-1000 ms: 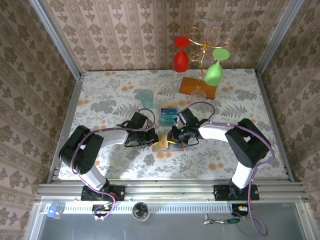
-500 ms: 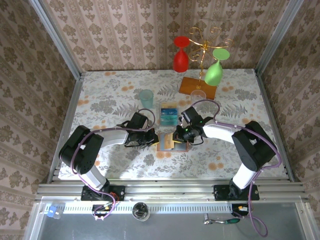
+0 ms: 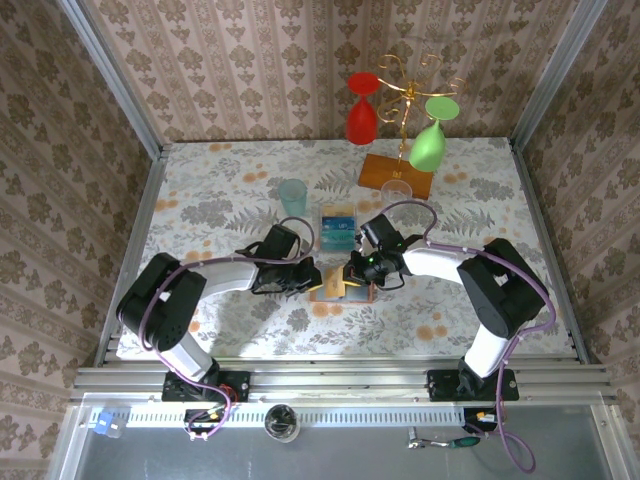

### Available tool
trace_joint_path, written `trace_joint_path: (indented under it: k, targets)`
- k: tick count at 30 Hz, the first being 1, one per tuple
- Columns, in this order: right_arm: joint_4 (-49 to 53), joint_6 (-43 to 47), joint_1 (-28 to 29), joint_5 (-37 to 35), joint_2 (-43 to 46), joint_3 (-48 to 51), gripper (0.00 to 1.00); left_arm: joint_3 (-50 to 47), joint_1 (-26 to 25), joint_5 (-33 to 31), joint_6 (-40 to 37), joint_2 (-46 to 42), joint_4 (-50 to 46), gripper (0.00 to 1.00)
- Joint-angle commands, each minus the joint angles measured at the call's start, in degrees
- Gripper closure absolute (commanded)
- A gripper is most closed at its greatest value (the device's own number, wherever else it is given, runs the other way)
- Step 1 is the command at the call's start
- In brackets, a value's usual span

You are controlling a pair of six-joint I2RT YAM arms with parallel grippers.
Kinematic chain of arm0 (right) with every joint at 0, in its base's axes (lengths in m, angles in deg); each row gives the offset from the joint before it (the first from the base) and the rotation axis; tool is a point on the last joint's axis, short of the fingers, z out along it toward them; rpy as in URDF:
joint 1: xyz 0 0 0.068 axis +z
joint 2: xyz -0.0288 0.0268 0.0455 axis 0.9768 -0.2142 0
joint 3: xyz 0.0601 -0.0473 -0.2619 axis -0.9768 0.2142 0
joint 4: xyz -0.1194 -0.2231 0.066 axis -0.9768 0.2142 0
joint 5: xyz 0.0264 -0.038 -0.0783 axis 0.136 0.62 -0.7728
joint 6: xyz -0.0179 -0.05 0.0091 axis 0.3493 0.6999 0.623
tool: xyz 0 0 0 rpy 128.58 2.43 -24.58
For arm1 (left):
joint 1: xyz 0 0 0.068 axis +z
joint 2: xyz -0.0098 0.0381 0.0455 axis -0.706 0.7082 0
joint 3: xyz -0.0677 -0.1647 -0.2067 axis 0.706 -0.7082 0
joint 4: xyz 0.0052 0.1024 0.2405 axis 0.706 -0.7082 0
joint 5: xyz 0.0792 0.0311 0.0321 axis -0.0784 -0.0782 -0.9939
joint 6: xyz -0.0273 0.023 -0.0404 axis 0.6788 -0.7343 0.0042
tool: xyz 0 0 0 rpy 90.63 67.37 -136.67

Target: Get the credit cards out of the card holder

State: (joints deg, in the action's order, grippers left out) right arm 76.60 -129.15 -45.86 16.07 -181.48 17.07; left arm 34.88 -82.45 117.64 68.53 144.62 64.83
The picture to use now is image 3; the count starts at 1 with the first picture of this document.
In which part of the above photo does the brown leather card holder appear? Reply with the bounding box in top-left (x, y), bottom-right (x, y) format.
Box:
top-left (308, 267), bottom-right (376, 304)

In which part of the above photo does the clear plastic box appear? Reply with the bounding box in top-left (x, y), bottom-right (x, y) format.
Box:
top-left (313, 202), bottom-right (359, 254)

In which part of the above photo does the teal plastic cup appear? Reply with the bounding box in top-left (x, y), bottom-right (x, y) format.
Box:
top-left (277, 178), bottom-right (309, 219)

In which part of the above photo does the clear plastic cup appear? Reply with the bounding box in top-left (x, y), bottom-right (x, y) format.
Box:
top-left (380, 179), bottom-right (414, 219)

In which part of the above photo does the gold glass rack stand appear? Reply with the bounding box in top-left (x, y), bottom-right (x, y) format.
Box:
top-left (357, 53), bottom-right (467, 202)

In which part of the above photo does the green wine glass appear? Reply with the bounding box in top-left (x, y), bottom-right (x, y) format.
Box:
top-left (408, 96), bottom-right (460, 173)

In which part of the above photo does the red wine glass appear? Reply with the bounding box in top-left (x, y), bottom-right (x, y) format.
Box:
top-left (345, 71), bottom-right (380, 147)

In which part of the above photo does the round metal cup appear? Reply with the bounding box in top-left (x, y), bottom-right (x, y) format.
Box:
top-left (264, 403), bottom-right (301, 444)

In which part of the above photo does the silver ratchet wrench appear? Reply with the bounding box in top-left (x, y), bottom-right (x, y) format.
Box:
top-left (407, 433), bottom-right (454, 450)

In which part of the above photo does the grey metal shelf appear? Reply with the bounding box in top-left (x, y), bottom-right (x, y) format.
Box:
top-left (47, 392), bottom-right (626, 480)

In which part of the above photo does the blue white connector block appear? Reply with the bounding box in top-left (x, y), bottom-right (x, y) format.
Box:
top-left (92, 410), bottom-right (124, 439)

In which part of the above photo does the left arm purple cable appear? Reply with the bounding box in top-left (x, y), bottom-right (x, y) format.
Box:
top-left (139, 217), bottom-right (316, 441)

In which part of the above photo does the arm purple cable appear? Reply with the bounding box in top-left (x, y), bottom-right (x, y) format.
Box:
top-left (139, 217), bottom-right (316, 441)
top-left (369, 200), bottom-right (556, 474)

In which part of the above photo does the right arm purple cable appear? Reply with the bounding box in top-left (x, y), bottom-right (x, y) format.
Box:
top-left (369, 200), bottom-right (556, 474)

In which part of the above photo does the aluminium frame cross rail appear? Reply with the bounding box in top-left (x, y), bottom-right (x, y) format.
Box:
top-left (69, 364), bottom-right (619, 404)

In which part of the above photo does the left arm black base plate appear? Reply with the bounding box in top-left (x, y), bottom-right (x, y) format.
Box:
top-left (162, 370), bottom-right (251, 403)

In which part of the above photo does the white slotted cable duct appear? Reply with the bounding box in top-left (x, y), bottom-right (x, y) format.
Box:
top-left (89, 405), bottom-right (466, 429)

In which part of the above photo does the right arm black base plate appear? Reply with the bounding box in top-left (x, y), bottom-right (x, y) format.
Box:
top-left (426, 368), bottom-right (520, 402)

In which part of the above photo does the aluminium table side rail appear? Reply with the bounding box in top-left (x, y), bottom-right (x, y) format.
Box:
top-left (507, 137), bottom-right (592, 365)
top-left (92, 143), bottom-right (171, 369)

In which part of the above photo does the black wiring connector bracket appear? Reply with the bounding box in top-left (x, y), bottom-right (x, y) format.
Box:
top-left (462, 407), bottom-right (502, 436)
top-left (183, 407), bottom-right (227, 442)

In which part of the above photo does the aluminium frame post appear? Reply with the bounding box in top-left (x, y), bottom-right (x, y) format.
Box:
top-left (509, 0), bottom-right (609, 149)
top-left (54, 0), bottom-right (169, 160)

